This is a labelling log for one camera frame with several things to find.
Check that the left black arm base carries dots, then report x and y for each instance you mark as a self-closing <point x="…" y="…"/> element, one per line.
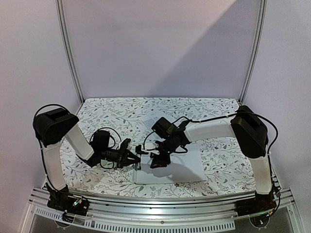
<point x="67" y="202"/>

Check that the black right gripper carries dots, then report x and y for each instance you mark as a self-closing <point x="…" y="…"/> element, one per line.
<point x="157" y="154"/>

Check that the white paper sheet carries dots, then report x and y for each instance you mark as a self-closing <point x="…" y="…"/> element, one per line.
<point x="186" y="167"/>

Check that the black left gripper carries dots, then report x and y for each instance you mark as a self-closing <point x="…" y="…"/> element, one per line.
<point x="125" y="161"/>

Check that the aluminium corner post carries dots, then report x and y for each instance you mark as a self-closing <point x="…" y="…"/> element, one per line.
<point x="68" y="51"/>
<point x="254" y="50"/>

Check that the perforated white cable tray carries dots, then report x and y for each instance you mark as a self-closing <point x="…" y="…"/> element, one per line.
<point x="112" y="224"/>

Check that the right aluminium corner post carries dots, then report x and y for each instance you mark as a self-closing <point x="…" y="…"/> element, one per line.
<point x="254" y="50"/>

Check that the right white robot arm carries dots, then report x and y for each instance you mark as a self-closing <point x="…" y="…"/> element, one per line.
<point x="248" y="128"/>

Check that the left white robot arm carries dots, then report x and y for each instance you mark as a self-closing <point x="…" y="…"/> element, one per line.
<point x="58" y="124"/>

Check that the front aluminium rail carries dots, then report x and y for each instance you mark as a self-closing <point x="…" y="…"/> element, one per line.
<point x="137" y="208"/>

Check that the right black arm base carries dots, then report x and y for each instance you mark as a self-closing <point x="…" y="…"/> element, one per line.
<point x="260" y="205"/>

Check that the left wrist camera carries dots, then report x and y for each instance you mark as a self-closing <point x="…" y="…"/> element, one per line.
<point x="124" y="145"/>

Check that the printed text paper sheet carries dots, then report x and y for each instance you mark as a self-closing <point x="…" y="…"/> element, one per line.
<point x="151" y="118"/>

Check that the left aluminium corner post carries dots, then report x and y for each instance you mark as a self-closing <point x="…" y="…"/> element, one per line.
<point x="68" y="51"/>

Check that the green clipboard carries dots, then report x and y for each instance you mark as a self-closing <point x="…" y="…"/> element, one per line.
<point x="135" y="175"/>

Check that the floral patterned table mat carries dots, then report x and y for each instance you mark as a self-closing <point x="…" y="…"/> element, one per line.
<point x="226" y="169"/>

